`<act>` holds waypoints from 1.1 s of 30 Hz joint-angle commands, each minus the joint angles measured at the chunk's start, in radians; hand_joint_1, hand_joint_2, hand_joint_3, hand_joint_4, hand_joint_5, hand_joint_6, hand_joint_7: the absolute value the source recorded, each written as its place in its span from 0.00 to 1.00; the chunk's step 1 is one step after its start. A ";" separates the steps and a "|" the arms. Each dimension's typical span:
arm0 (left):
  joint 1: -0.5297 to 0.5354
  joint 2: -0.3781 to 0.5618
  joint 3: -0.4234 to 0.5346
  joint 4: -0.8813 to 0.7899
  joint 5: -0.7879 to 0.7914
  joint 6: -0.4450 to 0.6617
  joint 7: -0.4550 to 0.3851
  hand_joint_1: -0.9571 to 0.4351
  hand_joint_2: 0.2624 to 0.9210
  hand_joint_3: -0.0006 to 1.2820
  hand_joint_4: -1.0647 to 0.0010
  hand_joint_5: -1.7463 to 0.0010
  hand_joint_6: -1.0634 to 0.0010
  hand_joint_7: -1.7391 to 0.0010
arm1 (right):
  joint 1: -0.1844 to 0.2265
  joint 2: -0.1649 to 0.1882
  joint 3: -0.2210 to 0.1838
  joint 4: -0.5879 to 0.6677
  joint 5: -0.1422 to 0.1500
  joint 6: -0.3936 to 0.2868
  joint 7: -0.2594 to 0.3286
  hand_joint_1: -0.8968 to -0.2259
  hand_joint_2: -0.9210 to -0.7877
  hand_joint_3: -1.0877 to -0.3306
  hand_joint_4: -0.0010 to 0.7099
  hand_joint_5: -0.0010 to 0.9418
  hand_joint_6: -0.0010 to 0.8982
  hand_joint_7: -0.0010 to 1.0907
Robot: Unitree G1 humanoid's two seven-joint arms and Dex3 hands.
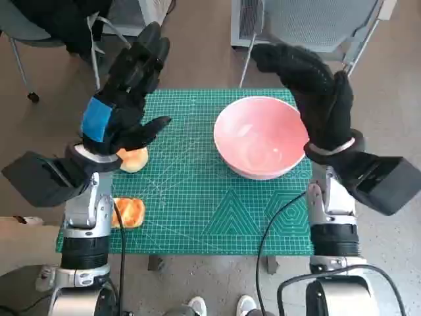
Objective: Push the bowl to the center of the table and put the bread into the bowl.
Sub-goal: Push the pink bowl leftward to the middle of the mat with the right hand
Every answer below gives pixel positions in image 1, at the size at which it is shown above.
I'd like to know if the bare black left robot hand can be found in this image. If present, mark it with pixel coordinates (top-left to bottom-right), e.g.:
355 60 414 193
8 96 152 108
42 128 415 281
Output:
80 21 172 155

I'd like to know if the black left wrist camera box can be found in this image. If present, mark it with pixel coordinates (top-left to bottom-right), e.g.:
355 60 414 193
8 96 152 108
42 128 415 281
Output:
1 150 89 208

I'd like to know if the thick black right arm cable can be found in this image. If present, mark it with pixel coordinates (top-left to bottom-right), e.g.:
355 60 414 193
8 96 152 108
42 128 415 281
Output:
277 264 409 316

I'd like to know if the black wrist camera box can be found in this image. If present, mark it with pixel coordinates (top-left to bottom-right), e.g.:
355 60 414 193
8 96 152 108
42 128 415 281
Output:
1 150 89 208
335 151 421 217

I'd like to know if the green cutting mat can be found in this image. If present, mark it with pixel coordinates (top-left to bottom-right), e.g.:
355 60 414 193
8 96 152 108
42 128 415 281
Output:
57 88 313 256

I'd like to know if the white shoe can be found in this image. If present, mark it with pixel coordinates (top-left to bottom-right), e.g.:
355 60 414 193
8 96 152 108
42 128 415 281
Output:
237 294 257 316
187 296 207 316

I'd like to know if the pink bowl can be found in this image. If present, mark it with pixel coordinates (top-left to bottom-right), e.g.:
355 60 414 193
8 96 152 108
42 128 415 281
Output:
213 96 310 180

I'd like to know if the round toy bread bun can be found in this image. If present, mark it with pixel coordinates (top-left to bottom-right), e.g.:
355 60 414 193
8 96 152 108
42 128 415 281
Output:
116 147 149 174

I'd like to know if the grey mesh chair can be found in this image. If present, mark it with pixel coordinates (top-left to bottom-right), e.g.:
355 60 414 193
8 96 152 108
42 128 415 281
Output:
238 0 392 89

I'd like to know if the white mesh-front cabinet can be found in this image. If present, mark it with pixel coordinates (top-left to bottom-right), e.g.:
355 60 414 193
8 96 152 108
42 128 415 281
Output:
101 0 172 38

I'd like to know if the white furniture panel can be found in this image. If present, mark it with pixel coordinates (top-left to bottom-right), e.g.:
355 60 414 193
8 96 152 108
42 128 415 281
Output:
381 0 397 21

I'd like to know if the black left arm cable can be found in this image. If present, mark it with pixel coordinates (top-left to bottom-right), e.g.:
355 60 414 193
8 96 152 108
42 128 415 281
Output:
111 199 128 316

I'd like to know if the black jacket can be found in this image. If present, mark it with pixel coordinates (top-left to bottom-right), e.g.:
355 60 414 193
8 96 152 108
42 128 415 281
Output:
18 0 112 57

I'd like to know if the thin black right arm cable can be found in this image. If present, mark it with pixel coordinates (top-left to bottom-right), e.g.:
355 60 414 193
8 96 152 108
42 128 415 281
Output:
255 191 309 316

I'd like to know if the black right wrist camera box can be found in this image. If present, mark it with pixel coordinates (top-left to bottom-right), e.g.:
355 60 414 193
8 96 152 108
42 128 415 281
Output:
335 151 421 217

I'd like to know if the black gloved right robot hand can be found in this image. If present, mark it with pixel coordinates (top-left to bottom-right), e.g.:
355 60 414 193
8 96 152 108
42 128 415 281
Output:
251 42 355 149

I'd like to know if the grey chair with metal legs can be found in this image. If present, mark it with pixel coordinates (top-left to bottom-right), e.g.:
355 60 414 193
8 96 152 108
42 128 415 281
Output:
0 0 139 103

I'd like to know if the white cabinet with vent grille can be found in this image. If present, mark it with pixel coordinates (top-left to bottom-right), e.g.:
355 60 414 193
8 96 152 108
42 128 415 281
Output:
230 0 287 50

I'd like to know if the rectangular braided toy bread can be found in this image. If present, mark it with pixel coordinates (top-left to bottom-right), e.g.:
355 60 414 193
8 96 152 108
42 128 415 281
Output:
111 197 145 228

